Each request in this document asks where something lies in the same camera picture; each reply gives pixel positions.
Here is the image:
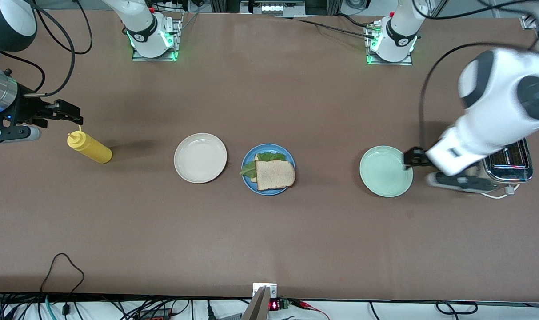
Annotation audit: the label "yellow squeeze bottle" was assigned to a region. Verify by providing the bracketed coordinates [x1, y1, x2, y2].
[67, 125, 113, 164]

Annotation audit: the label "green lettuce leaf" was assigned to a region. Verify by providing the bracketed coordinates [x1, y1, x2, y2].
[239, 152, 288, 180]

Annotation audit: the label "pale green round plate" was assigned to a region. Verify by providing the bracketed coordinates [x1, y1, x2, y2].
[359, 145, 414, 198]

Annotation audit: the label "beige round plate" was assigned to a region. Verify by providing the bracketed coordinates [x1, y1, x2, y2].
[174, 133, 228, 184]

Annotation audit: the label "blue round plate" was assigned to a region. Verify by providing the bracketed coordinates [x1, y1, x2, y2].
[242, 144, 297, 197]

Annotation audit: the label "cream and chrome toaster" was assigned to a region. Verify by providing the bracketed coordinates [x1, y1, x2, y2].
[471, 138, 534, 196]

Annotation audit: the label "white round object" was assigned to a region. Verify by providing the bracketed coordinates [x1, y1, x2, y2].
[343, 0, 372, 14]

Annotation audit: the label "white lit device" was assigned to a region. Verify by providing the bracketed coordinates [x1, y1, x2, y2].
[240, 0, 306, 17]

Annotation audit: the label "black power adapter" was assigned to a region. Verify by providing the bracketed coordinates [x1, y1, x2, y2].
[138, 308, 172, 320]

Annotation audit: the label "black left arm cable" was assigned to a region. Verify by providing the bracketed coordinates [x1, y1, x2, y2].
[411, 0, 539, 152]

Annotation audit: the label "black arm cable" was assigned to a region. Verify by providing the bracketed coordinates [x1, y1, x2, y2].
[0, 0, 93, 97]
[411, 0, 539, 152]

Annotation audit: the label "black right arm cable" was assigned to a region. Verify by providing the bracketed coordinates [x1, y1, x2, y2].
[0, 0, 93, 97]

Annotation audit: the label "white toaster power cord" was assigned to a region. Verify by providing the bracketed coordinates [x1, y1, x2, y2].
[479, 184, 522, 200]

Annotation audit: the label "thin black looped cable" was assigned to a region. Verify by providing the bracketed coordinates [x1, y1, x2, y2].
[39, 252, 86, 317]

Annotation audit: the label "long black table cable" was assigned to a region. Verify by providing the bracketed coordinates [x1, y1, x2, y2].
[269, 16, 377, 40]

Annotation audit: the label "black coiled cable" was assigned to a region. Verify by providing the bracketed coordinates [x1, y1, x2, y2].
[435, 300, 479, 316]

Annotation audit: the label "aluminium frame post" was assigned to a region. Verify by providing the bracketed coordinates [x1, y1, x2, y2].
[520, 12, 539, 31]

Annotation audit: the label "red and black clip wires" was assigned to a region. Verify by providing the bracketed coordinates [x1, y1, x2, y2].
[291, 300, 330, 320]

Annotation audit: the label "silver mounting bracket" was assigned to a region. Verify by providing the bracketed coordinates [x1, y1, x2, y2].
[252, 283, 278, 299]

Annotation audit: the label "grey camera pole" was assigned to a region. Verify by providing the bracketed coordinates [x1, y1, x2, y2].
[241, 287, 270, 320]

